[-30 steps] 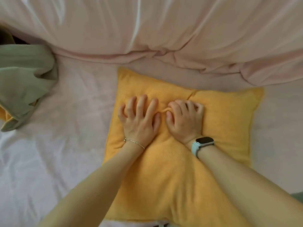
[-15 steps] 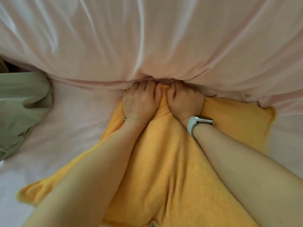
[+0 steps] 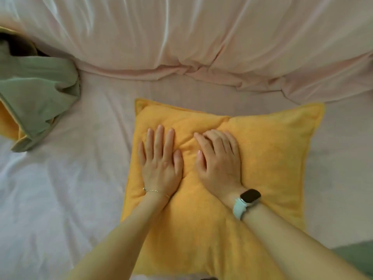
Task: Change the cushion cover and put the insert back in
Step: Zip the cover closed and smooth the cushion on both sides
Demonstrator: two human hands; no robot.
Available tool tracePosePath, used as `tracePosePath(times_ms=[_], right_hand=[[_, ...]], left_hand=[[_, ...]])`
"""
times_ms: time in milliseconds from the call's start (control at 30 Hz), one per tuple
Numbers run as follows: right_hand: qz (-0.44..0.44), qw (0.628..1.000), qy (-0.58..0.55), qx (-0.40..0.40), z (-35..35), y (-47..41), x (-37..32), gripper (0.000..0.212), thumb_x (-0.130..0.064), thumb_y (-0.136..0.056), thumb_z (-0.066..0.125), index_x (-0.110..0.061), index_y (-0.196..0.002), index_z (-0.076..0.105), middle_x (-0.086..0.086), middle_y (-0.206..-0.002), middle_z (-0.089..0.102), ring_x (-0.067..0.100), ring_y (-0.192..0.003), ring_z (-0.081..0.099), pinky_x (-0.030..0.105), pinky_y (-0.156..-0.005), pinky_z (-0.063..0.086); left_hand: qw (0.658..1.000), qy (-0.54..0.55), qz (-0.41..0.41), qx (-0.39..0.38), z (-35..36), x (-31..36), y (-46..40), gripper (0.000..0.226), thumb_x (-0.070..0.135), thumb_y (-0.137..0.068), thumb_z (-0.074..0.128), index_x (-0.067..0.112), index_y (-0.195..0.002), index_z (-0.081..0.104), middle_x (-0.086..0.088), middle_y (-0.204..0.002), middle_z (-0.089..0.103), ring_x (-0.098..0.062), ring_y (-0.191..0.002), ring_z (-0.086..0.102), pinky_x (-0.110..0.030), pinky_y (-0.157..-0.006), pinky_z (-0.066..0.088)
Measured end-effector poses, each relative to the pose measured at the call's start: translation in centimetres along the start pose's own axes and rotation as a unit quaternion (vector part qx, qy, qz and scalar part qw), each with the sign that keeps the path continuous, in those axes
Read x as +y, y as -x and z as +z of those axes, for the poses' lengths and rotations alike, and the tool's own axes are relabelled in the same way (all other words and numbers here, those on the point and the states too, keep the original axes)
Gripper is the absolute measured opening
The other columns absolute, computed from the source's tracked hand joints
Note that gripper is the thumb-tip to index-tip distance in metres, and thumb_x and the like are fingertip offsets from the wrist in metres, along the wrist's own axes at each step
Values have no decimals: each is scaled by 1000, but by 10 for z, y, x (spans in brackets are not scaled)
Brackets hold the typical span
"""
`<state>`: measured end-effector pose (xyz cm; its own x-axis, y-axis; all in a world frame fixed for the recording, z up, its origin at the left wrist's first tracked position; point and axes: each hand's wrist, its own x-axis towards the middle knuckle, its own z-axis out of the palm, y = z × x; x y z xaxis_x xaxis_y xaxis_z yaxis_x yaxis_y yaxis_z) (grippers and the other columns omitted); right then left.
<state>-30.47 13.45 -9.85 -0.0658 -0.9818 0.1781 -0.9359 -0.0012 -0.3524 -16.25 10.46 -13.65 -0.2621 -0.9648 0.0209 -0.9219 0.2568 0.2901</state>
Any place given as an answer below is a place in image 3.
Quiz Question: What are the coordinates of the person's left forearm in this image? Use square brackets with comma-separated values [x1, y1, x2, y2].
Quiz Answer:
[64, 191, 170, 280]

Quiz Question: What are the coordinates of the white smartwatch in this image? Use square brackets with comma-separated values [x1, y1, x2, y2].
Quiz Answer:
[232, 188, 262, 221]

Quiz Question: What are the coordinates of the person's left hand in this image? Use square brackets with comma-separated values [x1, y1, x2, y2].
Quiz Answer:
[137, 125, 184, 200]

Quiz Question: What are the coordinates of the person's right forearm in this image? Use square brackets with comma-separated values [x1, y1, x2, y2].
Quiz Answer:
[242, 204, 368, 280]

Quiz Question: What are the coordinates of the pink ruffled duvet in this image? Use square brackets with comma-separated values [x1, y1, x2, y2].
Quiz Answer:
[0, 0, 373, 104]

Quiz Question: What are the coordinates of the person's right hand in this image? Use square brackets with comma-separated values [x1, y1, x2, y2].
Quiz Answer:
[193, 129, 245, 209]

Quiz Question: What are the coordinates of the thin gold bracelet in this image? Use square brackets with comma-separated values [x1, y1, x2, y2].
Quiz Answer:
[142, 187, 171, 200]

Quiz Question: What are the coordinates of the pink bed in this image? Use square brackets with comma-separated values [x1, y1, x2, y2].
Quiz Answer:
[0, 70, 373, 280]

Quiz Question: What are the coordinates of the grey and orange pillowcase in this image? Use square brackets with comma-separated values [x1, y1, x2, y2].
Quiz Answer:
[0, 26, 82, 153]
[120, 98, 326, 280]

